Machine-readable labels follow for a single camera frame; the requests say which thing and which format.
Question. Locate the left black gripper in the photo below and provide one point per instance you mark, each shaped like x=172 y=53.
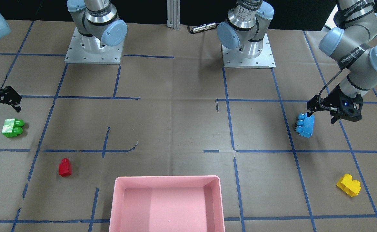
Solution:
x=334 y=101

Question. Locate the blue toy block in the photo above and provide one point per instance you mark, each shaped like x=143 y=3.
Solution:
x=304 y=125

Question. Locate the green toy block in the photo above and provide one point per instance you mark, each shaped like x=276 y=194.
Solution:
x=12 y=127

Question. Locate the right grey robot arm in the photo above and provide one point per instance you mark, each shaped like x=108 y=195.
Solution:
x=98 y=39

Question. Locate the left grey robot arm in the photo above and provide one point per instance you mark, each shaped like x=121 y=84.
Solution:
x=347 y=43

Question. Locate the pink plastic box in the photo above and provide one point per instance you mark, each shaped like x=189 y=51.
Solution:
x=174 y=203

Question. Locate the yellow toy block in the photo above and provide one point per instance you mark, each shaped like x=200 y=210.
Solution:
x=349 y=185

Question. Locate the red toy block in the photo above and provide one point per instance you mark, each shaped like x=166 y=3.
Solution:
x=65 y=167

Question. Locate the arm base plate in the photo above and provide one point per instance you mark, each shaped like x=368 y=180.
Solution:
x=250 y=55
x=90 y=50

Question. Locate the metal cable connector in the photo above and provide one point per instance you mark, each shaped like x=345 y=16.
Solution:
x=202 y=28

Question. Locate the aluminium frame post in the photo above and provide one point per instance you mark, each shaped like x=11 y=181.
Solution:
x=173 y=14

